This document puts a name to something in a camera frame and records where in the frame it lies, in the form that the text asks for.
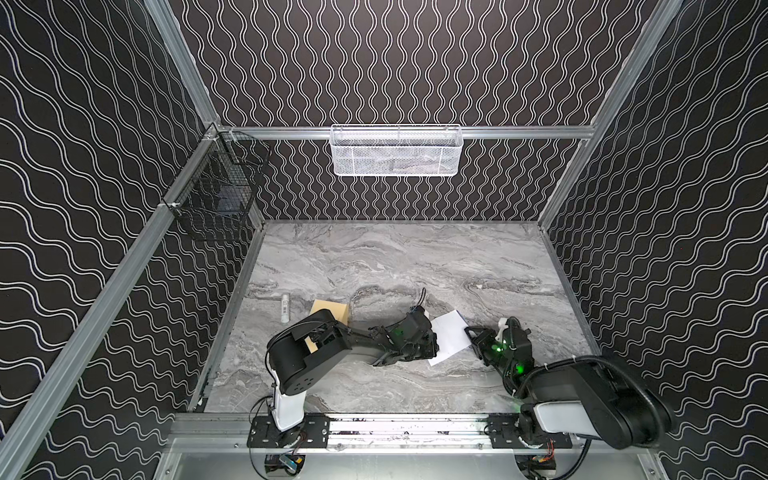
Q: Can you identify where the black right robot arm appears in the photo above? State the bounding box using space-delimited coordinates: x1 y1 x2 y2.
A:
464 317 674 450

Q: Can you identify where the aluminium back crossbar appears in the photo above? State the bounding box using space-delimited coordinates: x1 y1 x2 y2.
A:
220 124 596 141

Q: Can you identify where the white wire basket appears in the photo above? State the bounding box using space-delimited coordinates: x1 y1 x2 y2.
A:
329 134 464 177

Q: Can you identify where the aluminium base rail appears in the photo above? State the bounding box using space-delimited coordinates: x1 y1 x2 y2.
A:
167 411 655 454

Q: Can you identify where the aluminium left side rail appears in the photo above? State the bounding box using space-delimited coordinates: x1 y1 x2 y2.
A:
1 124 218 479

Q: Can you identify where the blue floral letter paper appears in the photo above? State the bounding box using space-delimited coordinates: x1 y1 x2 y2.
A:
428 310 471 366

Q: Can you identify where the aluminium corner post left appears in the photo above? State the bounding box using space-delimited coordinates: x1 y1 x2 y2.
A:
145 0 220 125

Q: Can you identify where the small glue stick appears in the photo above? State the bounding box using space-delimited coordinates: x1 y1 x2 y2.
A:
280 294 290 324

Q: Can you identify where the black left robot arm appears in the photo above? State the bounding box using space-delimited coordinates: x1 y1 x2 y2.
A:
264 305 439 432

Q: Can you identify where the tan kraft envelope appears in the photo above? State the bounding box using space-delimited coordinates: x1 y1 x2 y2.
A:
304 299 350 353

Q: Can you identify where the aluminium corner post right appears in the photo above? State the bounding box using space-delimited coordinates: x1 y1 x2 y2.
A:
538 0 682 232

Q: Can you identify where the black wire basket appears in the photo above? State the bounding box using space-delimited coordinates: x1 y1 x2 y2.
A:
170 131 274 243

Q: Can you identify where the aluminium corner post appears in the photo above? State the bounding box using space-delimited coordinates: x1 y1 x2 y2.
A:
538 0 682 232
145 0 220 125

